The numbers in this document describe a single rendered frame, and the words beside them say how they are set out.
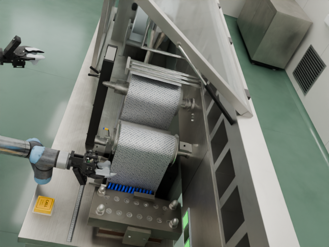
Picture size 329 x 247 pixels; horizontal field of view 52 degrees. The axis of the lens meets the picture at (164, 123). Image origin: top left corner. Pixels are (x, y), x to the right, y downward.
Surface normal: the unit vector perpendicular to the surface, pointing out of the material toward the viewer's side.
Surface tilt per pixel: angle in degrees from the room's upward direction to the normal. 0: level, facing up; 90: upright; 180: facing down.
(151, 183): 90
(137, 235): 90
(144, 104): 92
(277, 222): 0
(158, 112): 92
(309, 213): 0
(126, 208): 0
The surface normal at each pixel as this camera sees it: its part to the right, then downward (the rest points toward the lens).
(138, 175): 0.00, 0.64
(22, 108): 0.29, -0.73
